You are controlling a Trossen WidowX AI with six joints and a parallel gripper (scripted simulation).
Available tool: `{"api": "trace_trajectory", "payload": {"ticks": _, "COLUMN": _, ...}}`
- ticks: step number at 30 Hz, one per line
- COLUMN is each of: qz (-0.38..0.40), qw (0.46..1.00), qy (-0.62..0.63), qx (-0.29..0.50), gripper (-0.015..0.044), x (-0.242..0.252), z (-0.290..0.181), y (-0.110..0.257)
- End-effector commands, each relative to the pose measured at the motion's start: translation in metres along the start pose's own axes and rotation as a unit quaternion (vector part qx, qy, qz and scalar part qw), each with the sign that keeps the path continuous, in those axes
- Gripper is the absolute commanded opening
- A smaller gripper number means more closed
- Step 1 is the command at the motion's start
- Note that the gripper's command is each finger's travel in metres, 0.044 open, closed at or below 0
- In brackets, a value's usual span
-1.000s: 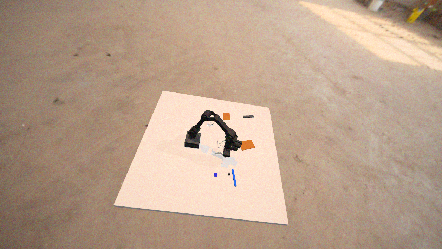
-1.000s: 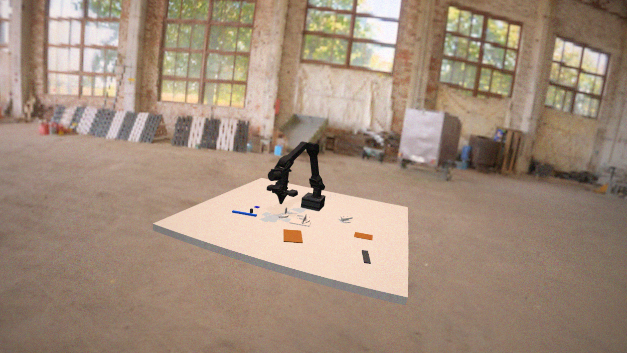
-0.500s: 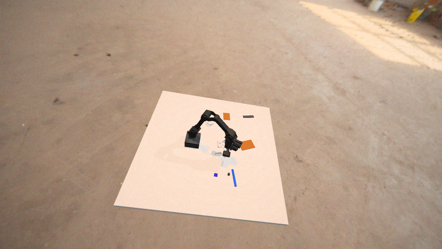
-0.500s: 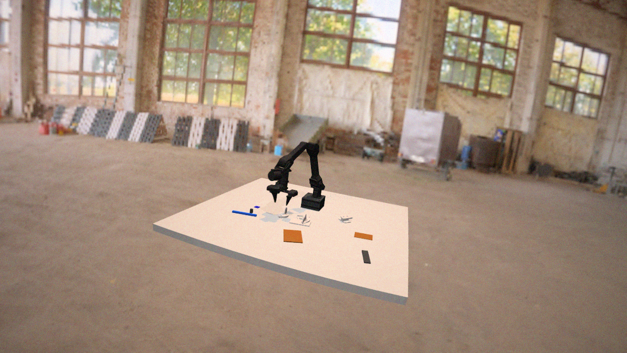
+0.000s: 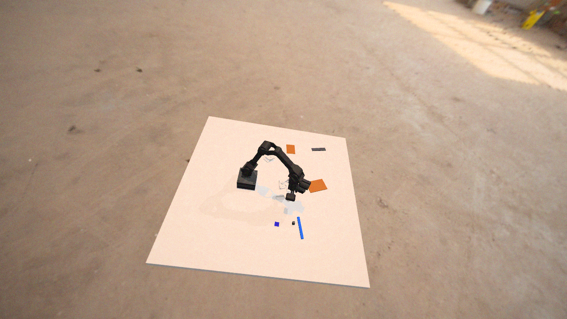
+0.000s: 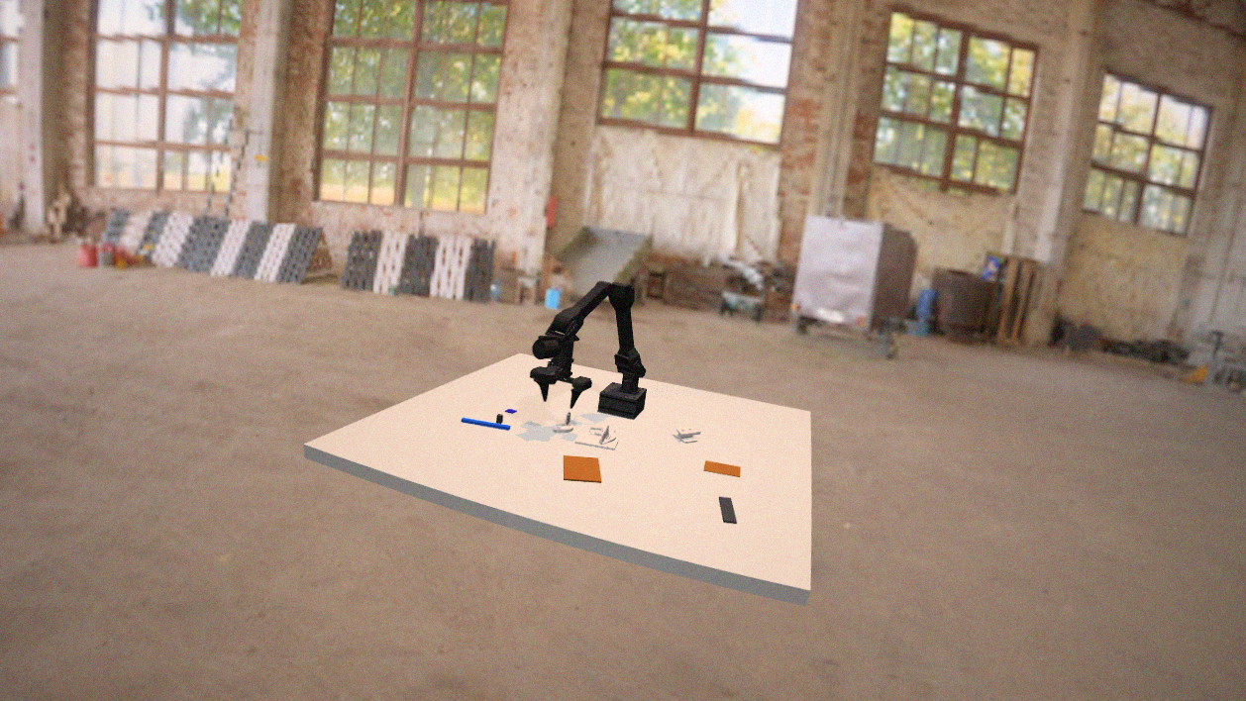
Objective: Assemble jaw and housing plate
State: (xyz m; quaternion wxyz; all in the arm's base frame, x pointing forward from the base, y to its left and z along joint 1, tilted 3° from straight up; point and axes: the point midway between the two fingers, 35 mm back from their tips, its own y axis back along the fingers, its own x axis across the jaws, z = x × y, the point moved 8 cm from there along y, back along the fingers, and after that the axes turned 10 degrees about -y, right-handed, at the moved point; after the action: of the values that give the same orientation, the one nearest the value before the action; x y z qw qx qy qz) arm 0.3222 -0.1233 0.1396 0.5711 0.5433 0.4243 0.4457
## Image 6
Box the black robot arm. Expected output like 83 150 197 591
533 280 645 395

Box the blue flat bar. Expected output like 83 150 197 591
461 417 511 431

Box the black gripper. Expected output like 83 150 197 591
530 356 592 408

